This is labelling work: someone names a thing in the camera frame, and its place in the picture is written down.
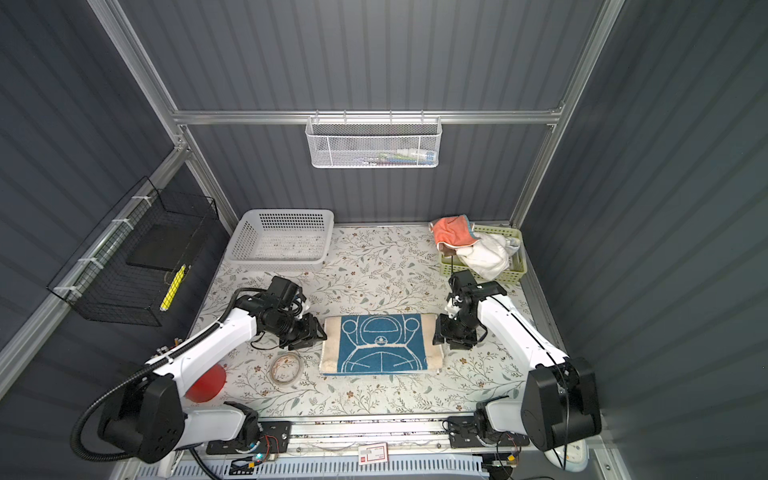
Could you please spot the white round clock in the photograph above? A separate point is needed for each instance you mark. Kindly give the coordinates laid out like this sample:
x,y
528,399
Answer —
x,y
573,457

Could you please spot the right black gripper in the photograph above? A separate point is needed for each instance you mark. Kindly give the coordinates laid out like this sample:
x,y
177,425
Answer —
x,y
443,331

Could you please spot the blue beige Doraemon towel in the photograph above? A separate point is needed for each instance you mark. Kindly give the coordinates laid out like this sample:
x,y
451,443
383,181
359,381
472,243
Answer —
x,y
380,344

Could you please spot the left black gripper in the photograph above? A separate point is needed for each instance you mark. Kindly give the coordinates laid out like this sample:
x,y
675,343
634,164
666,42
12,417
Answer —
x,y
309,333

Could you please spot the white plastic laundry basket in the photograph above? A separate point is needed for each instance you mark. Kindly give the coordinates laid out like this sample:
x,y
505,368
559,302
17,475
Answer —
x,y
288,240

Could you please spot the white wire wall basket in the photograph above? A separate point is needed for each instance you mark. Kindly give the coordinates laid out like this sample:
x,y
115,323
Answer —
x,y
369,144

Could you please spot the green perforated plastic basket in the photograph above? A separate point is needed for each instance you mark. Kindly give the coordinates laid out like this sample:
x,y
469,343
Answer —
x,y
518,266

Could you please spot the white towel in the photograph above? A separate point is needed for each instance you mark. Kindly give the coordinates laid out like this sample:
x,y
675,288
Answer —
x,y
490,254

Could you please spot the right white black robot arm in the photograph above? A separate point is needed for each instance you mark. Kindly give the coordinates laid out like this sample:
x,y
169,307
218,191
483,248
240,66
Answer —
x,y
559,405

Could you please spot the orange towel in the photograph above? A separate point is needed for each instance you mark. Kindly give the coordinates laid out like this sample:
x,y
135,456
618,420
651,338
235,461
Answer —
x,y
453,232

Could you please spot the black wire wall basket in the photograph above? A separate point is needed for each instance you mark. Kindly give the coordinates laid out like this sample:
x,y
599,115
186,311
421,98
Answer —
x,y
122,276

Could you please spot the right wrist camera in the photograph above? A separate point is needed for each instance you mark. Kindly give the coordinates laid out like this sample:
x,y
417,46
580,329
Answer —
x,y
452,307

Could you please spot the red white label card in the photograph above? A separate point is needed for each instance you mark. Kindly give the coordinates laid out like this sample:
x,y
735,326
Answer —
x,y
370,454

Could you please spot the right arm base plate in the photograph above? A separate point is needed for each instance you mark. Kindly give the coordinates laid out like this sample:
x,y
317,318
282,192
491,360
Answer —
x,y
464,432

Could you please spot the red pencil cup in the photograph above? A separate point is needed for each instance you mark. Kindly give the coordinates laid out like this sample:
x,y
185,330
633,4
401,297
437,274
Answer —
x,y
208,386

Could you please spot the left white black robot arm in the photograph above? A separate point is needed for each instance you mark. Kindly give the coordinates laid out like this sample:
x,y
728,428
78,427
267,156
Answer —
x,y
143,416

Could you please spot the clear tape roll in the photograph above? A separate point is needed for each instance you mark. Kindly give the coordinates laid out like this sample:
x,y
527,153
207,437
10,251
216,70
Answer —
x,y
286,369

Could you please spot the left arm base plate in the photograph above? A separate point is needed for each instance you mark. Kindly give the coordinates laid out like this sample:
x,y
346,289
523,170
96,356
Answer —
x,y
269,438

